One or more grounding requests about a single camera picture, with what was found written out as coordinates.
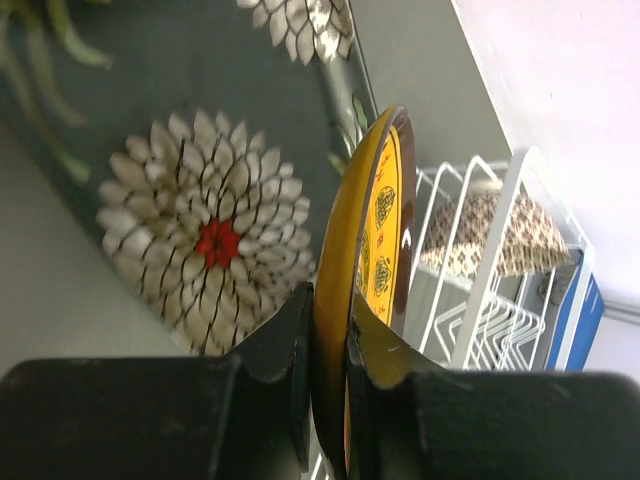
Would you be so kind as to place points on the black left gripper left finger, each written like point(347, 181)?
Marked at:
point(243, 415)

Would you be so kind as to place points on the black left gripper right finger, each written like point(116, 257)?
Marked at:
point(412, 419)

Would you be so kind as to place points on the yellow round plate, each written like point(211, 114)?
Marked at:
point(367, 251)

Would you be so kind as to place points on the black floral square plate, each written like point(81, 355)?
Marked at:
point(201, 143)

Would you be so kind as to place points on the white wire dish rack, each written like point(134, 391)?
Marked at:
point(478, 224)

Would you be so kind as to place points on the blue ring binder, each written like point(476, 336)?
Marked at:
point(576, 323)

